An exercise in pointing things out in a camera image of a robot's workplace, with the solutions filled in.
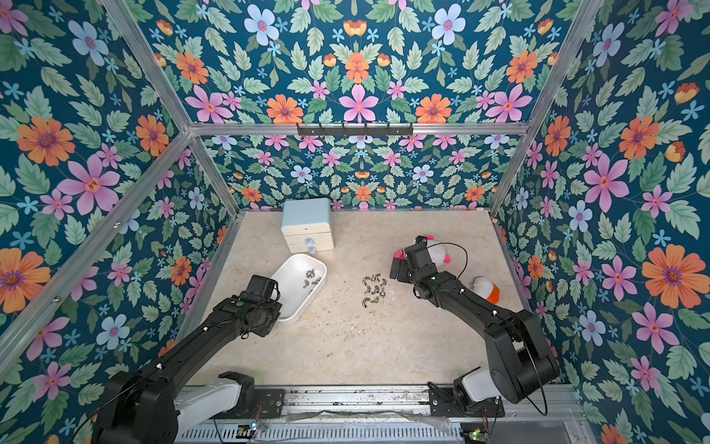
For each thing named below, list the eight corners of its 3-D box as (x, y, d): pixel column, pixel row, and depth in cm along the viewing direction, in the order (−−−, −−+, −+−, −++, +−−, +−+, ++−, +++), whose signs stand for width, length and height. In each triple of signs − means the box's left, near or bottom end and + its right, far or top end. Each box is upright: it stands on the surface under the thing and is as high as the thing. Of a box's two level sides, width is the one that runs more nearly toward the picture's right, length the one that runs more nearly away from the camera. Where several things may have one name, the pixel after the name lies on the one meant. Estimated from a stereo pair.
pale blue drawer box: (290, 256, 107) (279, 230, 94) (293, 207, 124) (284, 179, 112) (334, 251, 108) (329, 225, 96) (331, 202, 126) (326, 175, 114)
